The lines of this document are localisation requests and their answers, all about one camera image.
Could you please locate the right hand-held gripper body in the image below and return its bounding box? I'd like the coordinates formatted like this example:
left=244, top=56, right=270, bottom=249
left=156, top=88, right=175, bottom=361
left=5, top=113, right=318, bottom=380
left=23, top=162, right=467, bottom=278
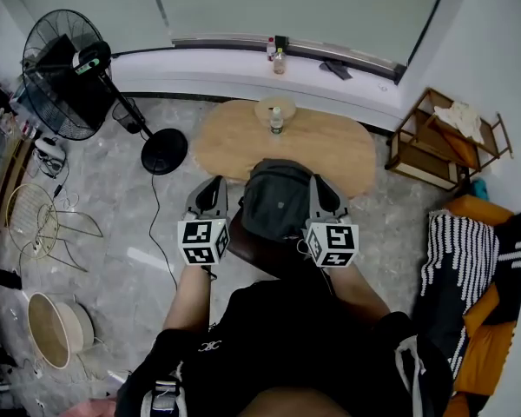
left=305, top=173, right=360, bottom=269

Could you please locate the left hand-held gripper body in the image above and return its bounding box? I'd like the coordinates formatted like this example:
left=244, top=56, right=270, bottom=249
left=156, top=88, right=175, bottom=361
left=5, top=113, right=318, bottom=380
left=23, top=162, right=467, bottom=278
left=177, top=175, right=232, bottom=268

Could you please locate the dark brown chair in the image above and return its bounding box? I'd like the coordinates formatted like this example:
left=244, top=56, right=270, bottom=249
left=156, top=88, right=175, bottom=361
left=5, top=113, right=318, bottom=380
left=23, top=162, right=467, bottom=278
left=228, top=211, right=333, bottom=288

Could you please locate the dark grey backpack bag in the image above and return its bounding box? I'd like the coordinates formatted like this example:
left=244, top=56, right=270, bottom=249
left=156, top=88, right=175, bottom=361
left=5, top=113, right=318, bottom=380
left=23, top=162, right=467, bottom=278
left=237, top=157, right=317, bottom=246

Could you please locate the person's left forearm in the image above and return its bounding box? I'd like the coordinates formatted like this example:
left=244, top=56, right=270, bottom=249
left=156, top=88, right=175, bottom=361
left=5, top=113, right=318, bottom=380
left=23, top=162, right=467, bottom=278
left=161, top=263, right=214, bottom=334

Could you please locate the person's right forearm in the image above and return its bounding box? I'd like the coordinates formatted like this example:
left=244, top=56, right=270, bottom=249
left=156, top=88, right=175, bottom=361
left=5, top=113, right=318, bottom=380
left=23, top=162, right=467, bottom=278
left=324, top=263, right=392, bottom=328

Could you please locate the kidney-shaped wooden coffee table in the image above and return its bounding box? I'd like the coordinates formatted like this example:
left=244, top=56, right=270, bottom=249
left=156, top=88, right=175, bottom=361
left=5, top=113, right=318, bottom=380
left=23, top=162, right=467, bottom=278
left=189, top=97, right=378, bottom=200

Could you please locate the person's black clothing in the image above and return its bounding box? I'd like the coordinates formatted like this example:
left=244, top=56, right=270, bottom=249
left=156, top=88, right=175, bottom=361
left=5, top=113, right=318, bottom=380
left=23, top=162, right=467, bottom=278
left=115, top=275, right=456, bottom=417

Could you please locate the wooden shelf rack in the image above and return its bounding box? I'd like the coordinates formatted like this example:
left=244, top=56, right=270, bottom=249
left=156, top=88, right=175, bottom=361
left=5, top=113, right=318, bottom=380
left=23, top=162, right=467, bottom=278
left=385, top=86, right=514, bottom=193

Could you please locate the black white striped blanket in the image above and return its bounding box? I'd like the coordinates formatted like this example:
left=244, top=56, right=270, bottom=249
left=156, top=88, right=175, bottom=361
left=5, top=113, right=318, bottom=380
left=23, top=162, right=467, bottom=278
left=415, top=209, right=521, bottom=367

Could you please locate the clear bottle with green label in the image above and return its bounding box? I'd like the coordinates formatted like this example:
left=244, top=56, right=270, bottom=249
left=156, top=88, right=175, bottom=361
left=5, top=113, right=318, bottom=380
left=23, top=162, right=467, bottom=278
left=269, top=106, right=285, bottom=136

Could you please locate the round wooden tray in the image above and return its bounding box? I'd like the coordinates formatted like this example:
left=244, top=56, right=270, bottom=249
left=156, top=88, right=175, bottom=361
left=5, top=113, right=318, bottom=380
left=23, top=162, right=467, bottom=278
left=254, top=94, right=298, bottom=128

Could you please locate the black mesh wastebasket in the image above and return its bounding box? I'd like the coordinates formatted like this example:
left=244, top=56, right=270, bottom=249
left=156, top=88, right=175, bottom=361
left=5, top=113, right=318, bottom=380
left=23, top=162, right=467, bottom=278
left=111, top=97, right=148, bottom=136

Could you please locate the teal object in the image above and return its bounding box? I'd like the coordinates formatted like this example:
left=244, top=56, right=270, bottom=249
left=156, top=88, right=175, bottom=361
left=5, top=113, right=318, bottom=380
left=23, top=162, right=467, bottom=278
left=470, top=177, right=490, bottom=200

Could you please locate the orange cushion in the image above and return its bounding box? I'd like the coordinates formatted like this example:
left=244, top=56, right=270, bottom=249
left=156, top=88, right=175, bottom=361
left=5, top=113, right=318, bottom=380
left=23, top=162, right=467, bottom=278
left=437, top=127, right=481, bottom=169

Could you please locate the person's bare leg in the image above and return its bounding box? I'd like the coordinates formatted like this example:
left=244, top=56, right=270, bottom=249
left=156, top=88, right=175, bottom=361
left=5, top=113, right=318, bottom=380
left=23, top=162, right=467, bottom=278
left=241, top=385, right=359, bottom=417

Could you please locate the dark folded cloth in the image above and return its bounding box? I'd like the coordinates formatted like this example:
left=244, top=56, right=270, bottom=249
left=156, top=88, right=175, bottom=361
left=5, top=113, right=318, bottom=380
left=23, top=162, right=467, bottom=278
left=318, top=59, right=353, bottom=81

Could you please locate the white crumpled cloth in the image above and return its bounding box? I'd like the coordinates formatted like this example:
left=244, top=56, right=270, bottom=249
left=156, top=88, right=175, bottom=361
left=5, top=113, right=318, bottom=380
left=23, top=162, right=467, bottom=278
left=432, top=100, right=484, bottom=141

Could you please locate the white power strip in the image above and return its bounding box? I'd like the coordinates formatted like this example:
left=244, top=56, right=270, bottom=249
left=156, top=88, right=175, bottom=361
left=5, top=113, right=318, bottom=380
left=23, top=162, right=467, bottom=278
left=32, top=136, right=67, bottom=178

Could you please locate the round beige basket stool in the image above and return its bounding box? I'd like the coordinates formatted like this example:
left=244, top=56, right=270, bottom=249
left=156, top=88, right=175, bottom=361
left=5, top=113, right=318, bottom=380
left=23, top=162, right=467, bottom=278
left=26, top=291, right=96, bottom=370

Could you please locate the black box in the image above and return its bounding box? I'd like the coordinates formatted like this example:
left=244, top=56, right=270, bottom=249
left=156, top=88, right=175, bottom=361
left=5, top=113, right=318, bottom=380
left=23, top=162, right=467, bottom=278
left=33, top=32, right=115, bottom=132

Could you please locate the orange sofa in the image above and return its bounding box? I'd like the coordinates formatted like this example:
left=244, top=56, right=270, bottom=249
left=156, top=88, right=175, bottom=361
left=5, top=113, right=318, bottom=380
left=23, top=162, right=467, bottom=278
left=441, top=193, right=521, bottom=417

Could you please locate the black standing fan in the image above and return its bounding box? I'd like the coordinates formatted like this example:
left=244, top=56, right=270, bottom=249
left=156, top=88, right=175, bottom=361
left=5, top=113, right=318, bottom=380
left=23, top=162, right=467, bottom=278
left=21, top=9, right=189, bottom=176

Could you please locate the black fan cable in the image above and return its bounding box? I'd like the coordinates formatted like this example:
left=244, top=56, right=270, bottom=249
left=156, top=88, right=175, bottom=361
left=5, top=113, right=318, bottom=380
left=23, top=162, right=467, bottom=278
left=148, top=171, right=180, bottom=295

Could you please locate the gold wire side table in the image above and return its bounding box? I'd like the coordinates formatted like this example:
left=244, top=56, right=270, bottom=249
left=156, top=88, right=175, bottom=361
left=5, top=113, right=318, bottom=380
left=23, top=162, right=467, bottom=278
left=5, top=182, right=105, bottom=274

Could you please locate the metal window rail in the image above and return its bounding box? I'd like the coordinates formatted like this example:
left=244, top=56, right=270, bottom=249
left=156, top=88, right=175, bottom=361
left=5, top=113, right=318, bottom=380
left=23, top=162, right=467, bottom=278
left=170, top=36, right=408, bottom=83

